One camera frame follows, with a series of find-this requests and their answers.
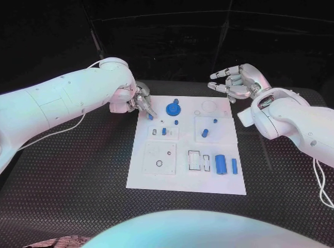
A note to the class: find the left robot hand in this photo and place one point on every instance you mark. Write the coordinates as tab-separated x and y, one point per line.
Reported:
141	98

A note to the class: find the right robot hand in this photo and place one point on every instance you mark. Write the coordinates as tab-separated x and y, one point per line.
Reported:
247	81

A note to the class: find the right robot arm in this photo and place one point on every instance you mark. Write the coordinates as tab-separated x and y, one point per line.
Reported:
294	120

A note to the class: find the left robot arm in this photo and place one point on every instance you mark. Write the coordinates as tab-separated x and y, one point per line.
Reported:
43	100

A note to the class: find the white task board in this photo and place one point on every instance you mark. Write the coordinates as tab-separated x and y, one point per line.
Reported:
183	180

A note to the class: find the blue gear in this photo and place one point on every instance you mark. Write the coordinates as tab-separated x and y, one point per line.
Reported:
173	108

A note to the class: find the blue block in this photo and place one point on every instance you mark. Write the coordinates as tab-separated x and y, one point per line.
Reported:
163	131

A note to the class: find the blue short cylinder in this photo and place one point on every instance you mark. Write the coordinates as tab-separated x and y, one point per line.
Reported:
205	133

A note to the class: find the large blue cylinder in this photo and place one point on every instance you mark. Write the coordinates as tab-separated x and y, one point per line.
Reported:
221	164

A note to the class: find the thin blue cylinder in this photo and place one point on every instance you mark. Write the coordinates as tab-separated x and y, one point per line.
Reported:
234	166

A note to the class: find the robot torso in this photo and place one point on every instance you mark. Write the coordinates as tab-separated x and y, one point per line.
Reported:
203	230

